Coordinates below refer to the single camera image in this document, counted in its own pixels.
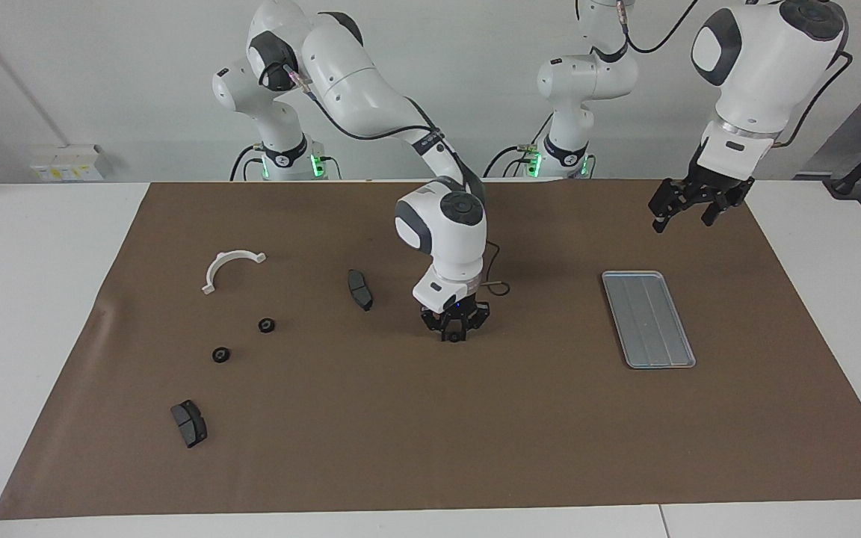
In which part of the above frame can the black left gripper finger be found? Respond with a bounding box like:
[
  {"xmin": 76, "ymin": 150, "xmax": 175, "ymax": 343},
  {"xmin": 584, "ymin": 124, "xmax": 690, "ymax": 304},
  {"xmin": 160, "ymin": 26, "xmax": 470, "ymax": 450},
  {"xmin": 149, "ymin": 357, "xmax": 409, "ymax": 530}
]
[
  {"xmin": 648, "ymin": 178, "xmax": 694, "ymax": 234},
  {"xmin": 701, "ymin": 190, "xmax": 747, "ymax": 228}
]

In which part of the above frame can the white wall socket box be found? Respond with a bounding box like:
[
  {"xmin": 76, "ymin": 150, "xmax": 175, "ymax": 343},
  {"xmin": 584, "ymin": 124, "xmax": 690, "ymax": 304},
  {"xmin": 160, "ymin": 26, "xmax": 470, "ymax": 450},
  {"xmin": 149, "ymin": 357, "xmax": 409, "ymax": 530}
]
[{"xmin": 30, "ymin": 144, "xmax": 108, "ymax": 183}]

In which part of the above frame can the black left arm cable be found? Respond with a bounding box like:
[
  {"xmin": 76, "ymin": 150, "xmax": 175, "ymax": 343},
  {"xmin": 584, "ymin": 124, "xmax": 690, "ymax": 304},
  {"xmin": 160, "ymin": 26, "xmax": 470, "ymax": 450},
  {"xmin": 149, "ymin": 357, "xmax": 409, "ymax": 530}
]
[{"xmin": 575, "ymin": 0, "xmax": 854, "ymax": 149}]

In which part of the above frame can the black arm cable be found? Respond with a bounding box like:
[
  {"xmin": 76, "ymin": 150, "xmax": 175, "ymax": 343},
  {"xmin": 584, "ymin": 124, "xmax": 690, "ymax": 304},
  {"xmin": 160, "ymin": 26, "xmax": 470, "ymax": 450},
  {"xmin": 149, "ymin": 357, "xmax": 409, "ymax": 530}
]
[
  {"xmin": 575, "ymin": 0, "xmax": 854, "ymax": 149},
  {"xmin": 281, "ymin": 64, "xmax": 512, "ymax": 297}
]

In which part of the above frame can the white semicircular plastic bracket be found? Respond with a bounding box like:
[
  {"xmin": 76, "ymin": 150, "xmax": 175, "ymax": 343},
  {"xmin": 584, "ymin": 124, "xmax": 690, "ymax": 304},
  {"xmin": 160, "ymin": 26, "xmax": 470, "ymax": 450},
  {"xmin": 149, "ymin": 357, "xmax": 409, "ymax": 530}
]
[{"xmin": 201, "ymin": 250, "xmax": 268, "ymax": 296}]

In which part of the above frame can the long grey brake pad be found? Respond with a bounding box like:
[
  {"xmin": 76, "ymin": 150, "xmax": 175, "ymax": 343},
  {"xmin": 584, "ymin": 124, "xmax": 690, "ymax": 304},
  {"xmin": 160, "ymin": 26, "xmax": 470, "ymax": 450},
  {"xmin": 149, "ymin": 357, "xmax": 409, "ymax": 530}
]
[{"xmin": 346, "ymin": 269, "xmax": 374, "ymax": 312}]

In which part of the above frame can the brown paper table mat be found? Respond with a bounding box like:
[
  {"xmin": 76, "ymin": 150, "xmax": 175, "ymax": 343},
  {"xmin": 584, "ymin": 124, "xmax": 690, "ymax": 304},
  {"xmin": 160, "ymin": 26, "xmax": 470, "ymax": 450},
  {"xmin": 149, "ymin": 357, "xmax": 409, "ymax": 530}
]
[{"xmin": 0, "ymin": 179, "xmax": 861, "ymax": 521}]

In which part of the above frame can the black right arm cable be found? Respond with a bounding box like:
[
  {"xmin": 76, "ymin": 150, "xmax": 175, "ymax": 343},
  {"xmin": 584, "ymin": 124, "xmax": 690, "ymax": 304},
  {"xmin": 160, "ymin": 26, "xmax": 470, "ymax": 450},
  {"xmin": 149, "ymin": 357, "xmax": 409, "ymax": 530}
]
[{"xmin": 281, "ymin": 64, "xmax": 512, "ymax": 297}]

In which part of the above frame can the silver metal tray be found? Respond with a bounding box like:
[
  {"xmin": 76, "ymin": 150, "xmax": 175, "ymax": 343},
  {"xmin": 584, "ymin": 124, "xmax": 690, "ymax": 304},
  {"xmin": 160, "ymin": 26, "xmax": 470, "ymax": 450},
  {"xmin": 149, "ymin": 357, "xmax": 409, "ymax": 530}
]
[{"xmin": 601, "ymin": 270, "xmax": 697, "ymax": 370}]

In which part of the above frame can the black left base cable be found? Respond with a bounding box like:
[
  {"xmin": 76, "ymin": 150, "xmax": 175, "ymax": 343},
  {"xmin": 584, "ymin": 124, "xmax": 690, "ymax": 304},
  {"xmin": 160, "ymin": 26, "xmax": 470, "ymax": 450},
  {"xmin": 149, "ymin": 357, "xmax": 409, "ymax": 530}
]
[{"xmin": 483, "ymin": 111, "xmax": 551, "ymax": 180}]

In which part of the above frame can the short grey brake pad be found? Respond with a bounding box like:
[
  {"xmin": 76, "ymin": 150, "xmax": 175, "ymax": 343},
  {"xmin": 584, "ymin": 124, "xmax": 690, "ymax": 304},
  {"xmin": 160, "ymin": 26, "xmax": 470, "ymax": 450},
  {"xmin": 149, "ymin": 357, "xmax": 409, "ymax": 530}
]
[{"xmin": 170, "ymin": 400, "xmax": 209, "ymax": 449}]

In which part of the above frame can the black right base cable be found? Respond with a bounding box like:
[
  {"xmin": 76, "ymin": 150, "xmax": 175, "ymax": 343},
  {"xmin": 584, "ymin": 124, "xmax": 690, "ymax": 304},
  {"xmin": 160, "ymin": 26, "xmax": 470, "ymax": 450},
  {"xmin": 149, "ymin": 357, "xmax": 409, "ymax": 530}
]
[{"xmin": 230, "ymin": 143, "xmax": 259, "ymax": 182}]

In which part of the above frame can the black base cable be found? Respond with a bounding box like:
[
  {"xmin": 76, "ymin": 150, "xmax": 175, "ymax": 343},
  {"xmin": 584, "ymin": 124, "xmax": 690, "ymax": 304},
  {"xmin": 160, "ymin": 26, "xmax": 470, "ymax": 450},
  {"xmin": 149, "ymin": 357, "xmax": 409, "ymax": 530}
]
[
  {"xmin": 230, "ymin": 143, "xmax": 259, "ymax": 182},
  {"xmin": 483, "ymin": 111, "xmax": 551, "ymax": 180}
]

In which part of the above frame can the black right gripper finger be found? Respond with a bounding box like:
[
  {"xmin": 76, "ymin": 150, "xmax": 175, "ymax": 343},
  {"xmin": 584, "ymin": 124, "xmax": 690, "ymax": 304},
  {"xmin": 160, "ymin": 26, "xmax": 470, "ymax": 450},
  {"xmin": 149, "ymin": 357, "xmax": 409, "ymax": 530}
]
[
  {"xmin": 458, "ymin": 301, "xmax": 491, "ymax": 343},
  {"xmin": 420, "ymin": 309, "xmax": 453, "ymax": 343}
]

